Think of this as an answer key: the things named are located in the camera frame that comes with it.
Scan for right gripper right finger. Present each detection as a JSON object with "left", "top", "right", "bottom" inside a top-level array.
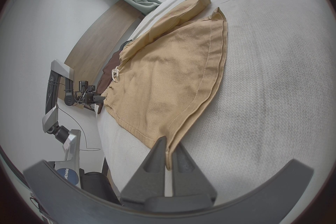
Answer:
[{"left": 172, "top": 143, "right": 218, "bottom": 203}]

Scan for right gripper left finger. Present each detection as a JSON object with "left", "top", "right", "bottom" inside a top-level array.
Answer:
[{"left": 120, "top": 136, "right": 169, "bottom": 204}]

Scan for tan shorts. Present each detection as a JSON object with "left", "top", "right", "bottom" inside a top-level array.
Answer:
[{"left": 101, "top": 0, "right": 228, "bottom": 171}]

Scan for bed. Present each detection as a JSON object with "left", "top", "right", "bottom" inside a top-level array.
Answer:
[{"left": 64, "top": 0, "right": 336, "bottom": 209}]

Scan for brown garment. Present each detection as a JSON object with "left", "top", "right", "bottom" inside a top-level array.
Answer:
[{"left": 97, "top": 50, "right": 123, "bottom": 115}]

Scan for black cable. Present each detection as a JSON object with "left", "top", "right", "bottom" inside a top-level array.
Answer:
[{"left": 57, "top": 107, "right": 101, "bottom": 152}]

